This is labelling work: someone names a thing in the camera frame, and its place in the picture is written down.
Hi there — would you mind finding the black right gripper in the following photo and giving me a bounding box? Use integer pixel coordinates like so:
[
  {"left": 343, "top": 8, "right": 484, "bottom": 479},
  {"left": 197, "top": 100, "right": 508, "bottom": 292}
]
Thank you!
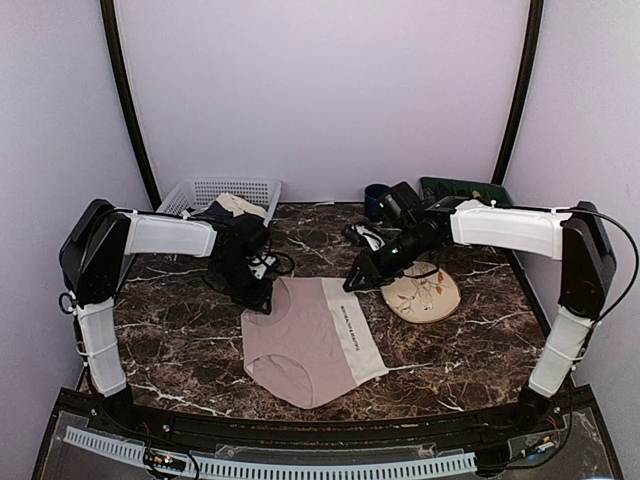
[{"left": 344, "top": 225, "right": 435, "bottom": 291}]

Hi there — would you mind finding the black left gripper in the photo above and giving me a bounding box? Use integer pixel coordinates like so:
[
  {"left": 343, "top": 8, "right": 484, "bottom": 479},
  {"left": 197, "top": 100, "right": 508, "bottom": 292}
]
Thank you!
[{"left": 213, "top": 256, "right": 272, "bottom": 314}]

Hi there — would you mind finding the pink and white underwear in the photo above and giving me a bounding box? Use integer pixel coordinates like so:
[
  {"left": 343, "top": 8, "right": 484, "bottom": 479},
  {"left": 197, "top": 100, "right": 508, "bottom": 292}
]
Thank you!
[{"left": 241, "top": 277, "right": 389, "bottom": 409}]

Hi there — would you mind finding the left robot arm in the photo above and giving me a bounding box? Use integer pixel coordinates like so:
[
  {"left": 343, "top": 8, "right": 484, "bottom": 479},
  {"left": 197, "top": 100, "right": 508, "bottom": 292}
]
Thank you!
[{"left": 59, "top": 193, "right": 273, "bottom": 436}]

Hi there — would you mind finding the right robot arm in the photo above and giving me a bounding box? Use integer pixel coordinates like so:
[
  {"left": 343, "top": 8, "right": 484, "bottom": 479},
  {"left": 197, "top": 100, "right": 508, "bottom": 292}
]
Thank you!
[{"left": 343, "top": 182, "right": 617, "bottom": 434}]

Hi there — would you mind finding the dark blue mug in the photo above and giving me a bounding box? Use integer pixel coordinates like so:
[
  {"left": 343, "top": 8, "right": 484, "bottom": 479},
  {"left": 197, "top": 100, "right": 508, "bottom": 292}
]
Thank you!
[{"left": 364, "top": 183, "right": 390, "bottom": 222}]

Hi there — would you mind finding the round floral ceramic plate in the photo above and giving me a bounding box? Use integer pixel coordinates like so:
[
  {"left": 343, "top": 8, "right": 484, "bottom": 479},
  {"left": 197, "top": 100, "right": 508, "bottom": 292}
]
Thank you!
[{"left": 380, "top": 261, "right": 461, "bottom": 324}]

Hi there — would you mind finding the navy blue garment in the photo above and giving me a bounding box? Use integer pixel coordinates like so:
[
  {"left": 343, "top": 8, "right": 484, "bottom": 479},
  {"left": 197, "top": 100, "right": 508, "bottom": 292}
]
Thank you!
[{"left": 192, "top": 202, "right": 265, "bottom": 232}]

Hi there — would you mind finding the cream garment in basket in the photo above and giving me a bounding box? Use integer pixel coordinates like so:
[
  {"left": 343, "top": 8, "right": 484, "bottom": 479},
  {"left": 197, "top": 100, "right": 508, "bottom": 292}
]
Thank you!
[{"left": 215, "top": 192, "right": 267, "bottom": 219}]

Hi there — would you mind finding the green compartment organizer tray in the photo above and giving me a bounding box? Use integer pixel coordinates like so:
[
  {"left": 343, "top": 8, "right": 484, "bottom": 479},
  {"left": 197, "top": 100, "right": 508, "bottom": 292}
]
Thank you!
[{"left": 419, "top": 177, "right": 513, "bottom": 205}]

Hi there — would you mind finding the white perforated plastic basket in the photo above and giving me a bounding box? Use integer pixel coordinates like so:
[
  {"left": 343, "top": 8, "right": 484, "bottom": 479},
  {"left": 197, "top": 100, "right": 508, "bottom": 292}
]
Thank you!
[{"left": 158, "top": 177, "right": 282, "bottom": 226}]

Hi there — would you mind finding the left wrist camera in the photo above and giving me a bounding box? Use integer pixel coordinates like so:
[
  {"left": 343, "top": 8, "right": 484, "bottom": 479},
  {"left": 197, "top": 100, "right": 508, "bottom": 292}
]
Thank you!
[{"left": 247, "top": 251, "right": 295, "bottom": 280}]

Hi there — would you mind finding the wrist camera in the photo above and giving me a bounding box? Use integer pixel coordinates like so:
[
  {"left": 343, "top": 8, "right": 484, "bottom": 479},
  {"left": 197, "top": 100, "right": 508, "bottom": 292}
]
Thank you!
[
  {"left": 247, "top": 251, "right": 295, "bottom": 280},
  {"left": 342, "top": 222, "right": 386, "bottom": 251}
]

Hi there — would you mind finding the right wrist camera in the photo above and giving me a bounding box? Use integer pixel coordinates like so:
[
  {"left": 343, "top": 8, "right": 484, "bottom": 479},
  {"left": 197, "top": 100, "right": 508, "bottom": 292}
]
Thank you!
[{"left": 342, "top": 222, "right": 386, "bottom": 251}]

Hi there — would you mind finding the white slotted cable duct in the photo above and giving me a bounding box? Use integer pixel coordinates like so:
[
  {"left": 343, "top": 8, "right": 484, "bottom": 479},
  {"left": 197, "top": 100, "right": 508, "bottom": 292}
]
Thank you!
[{"left": 62, "top": 426, "right": 478, "bottom": 479}]

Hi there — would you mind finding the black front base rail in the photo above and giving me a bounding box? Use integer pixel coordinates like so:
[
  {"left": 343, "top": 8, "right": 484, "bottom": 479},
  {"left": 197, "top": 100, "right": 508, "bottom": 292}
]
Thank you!
[{"left": 33, "top": 387, "right": 622, "bottom": 479}]

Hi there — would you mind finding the right black frame post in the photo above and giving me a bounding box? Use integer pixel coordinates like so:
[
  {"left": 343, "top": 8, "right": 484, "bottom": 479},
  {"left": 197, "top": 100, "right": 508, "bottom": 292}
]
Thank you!
[{"left": 491, "top": 0, "right": 545, "bottom": 185}]

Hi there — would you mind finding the black frame post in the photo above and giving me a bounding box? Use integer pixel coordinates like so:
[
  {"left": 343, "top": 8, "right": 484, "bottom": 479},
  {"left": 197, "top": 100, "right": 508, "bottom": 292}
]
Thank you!
[
  {"left": 491, "top": 0, "right": 545, "bottom": 185},
  {"left": 100, "top": 0, "right": 162, "bottom": 209}
]

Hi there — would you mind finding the left black frame post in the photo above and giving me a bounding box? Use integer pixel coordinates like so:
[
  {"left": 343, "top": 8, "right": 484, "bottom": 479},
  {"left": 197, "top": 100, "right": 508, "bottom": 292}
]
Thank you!
[{"left": 100, "top": 0, "right": 162, "bottom": 209}]

